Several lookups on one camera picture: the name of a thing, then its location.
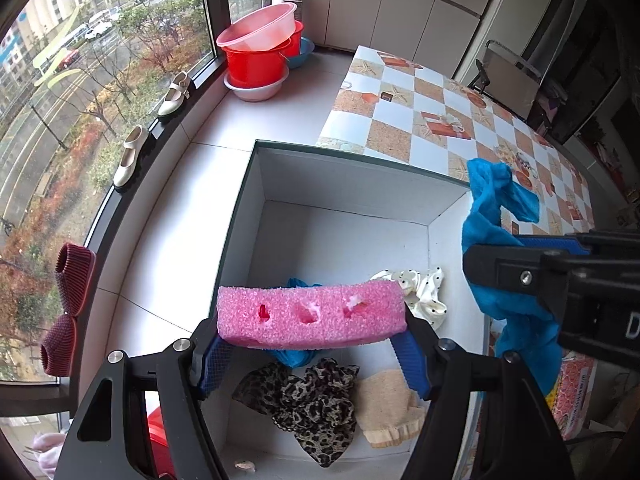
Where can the pink plastic basin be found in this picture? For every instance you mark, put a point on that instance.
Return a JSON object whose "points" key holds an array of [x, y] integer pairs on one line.
{"points": [[260, 25]]}

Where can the blue plastic basin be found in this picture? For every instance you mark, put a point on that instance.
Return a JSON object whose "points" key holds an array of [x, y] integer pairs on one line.
{"points": [[302, 52]]}

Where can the white cabinet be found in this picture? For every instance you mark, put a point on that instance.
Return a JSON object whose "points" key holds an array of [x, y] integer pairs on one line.
{"points": [[400, 10]]}

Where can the cream heeled shoe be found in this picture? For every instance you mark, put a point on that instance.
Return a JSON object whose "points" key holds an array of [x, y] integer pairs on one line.
{"points": [[172, 100], [127, 160]]}

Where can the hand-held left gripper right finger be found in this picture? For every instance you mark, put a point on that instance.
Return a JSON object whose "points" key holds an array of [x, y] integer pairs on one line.
{"points": [[412, 360]]}

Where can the pink sponge with holes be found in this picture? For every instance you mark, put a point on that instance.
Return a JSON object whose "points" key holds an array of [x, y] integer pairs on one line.
{"points": [[310, 330]]}

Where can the red plastic basin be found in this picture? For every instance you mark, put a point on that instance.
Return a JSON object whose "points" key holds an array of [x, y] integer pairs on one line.
{"points": [[255, 67]]}

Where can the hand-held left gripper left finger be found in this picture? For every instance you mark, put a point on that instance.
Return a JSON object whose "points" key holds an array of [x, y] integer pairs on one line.
{"points": [[215, 360]]}

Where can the red patterned carton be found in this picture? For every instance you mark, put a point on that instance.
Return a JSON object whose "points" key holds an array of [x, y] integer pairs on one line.
{"points": [[575, 390]]}

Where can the large glass window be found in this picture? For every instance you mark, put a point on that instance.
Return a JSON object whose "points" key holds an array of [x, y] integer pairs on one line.
{"points": [[100, 85]]}

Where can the leopard print scrunchie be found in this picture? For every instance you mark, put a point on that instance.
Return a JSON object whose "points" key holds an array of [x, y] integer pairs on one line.
{"points": [[315, 410]]}

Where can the blue plastic shoe cover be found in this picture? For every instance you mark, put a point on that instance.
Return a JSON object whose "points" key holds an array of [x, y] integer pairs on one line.
{"points": [[295, 358], [485, 230]]}

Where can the red plastic stool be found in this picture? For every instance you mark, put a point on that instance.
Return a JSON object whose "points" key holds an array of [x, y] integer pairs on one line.
{"points": [[160, 435]]}

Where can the white polka dot scrunchie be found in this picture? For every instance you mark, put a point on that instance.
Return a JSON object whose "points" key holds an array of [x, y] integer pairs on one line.
{"points": [[427, 295]]}

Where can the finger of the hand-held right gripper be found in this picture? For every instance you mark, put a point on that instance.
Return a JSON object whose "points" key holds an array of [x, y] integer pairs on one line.
{"points": [[550, 242], [505, 270]]}

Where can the pink cloth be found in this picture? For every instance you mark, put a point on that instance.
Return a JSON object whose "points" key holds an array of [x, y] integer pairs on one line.
{"points": [[47, 452]]}

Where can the maroon knit slipper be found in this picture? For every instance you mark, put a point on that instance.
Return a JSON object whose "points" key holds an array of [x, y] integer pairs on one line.
{"points": [[57, 347], [75, 275]]}

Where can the grey cardboard box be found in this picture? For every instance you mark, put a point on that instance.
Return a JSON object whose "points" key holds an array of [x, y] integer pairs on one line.
{"points": [[340, 230]]}

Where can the beige knit glove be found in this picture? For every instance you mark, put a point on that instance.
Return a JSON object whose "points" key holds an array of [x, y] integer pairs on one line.
{"points": [[385, 410]]}

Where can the white plastic basin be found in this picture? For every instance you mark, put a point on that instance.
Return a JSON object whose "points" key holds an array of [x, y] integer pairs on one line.
{"points": [[255, 94]]}

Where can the checkered printed tablecloth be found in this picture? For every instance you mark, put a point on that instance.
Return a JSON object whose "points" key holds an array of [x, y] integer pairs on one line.
{"points": [[430, 95]]}

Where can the folding chair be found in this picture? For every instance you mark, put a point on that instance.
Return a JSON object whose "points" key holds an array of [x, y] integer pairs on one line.
{"points": [[510, 85]]}

